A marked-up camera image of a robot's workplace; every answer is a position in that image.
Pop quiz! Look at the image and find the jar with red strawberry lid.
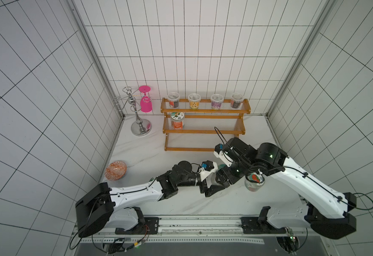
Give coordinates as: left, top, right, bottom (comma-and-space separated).
245, 173, 265, 192

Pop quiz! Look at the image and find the jar with flower lid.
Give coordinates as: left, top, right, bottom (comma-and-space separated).
170, 112, 185, 130

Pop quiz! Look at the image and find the clear cup with purple label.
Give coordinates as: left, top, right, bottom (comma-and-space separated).
210, 94, 224, 110

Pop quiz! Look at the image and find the small clear seed cup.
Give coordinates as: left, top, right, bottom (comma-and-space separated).
230, 93, 245, 109

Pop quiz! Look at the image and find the clear cup with yellow label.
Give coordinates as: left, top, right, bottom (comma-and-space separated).
188, 93, 201, 110

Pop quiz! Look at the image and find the clear cup with dark seeds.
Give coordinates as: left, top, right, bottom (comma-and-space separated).
168, 92, 180, 108

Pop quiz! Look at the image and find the jar with pink floral lid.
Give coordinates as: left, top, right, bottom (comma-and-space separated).
218, 164, 226, 170

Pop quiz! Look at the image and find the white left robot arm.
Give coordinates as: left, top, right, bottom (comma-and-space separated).
75, 161, 219, 238

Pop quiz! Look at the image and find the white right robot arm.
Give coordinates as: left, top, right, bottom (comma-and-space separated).
214, 138, 357, 240

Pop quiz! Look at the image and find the orange wooden tiered shelf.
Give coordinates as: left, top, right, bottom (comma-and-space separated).
160, 98, 251, 152

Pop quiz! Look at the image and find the silver glass holder stand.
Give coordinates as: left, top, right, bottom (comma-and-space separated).
113, 86, 152, 137

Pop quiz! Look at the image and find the pink plastic wine glass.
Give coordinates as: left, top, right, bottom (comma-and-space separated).
139, 85, 153, 113

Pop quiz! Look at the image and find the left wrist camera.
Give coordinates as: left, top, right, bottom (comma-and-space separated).
198, 161, 218, 181

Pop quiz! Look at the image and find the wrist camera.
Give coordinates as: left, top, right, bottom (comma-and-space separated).
198, 161, 218, 181
214, 144, 239, 167

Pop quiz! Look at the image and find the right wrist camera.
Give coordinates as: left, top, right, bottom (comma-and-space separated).
214, 144, 239, 167

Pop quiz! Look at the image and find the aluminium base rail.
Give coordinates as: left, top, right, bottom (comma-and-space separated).
73, 215, 325, 250

